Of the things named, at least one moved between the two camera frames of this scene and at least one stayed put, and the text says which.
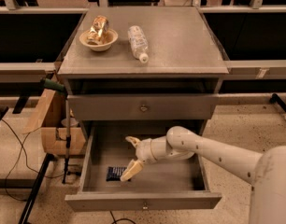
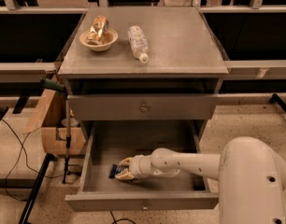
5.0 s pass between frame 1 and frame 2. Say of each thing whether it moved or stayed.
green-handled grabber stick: stayed
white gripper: moved
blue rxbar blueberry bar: moved
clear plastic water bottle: stayed
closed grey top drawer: stayed
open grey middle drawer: stayed
